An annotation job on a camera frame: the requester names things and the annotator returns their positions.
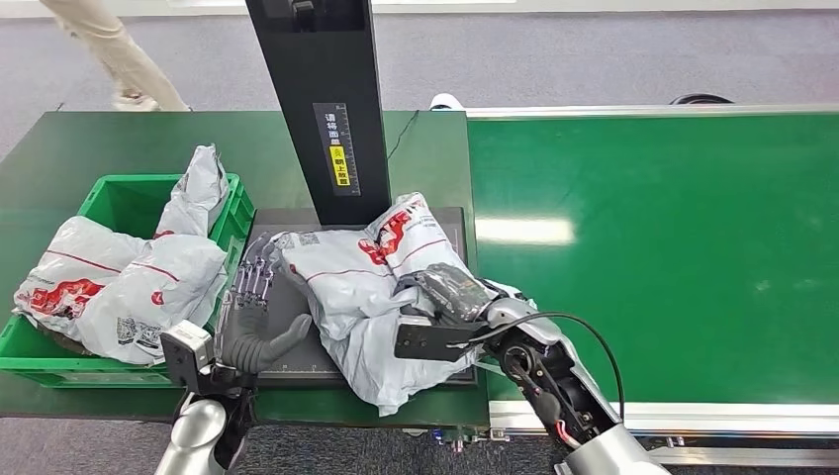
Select white package with red print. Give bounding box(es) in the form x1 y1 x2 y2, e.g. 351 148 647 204
13 216 155 343

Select person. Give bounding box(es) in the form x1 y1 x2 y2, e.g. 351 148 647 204
39 0 191 113

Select thin black scanner cable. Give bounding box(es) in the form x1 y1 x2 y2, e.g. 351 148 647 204
386 110 420 162

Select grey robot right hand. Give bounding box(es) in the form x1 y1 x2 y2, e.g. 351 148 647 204
393 263 501 326

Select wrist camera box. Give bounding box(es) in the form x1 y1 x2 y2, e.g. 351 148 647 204
394 316 490 363
160 320 217 395

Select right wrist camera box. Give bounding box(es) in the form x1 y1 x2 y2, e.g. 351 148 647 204
394 316 490 363

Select black curved object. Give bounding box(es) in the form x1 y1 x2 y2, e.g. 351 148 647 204
668 92 735 106

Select white package with QR codes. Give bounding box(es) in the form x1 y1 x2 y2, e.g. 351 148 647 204
75 235 229 366

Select ruler label with yellow sticker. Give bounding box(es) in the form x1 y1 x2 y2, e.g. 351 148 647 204
312 102 362 197

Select black scanner base plate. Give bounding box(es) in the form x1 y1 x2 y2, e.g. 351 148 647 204
223 207 477 387

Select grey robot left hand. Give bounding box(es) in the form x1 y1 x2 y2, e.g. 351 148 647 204
216 233 315 375

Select dark green table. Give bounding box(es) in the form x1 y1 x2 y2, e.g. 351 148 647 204
0 110 492 428

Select green plastic crate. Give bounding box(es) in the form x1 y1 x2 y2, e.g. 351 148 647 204
0 172 257 389

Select black scanner column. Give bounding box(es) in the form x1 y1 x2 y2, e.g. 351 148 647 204
243 0 393 227

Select metal connector bracket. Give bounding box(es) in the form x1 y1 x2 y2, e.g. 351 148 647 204
425 427 512 453

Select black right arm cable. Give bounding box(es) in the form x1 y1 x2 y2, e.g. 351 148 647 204
445 311 626 423

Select aluminium conveyor frame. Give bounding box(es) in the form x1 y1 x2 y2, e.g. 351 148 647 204
465 102 839 468

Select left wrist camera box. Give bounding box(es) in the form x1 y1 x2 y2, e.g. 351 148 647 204
160 320 217 395

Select small plain white package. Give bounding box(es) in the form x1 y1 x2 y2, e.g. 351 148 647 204
153 143 231 240

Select large white poly mailer package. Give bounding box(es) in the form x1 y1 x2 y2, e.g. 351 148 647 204
271 191 539 418

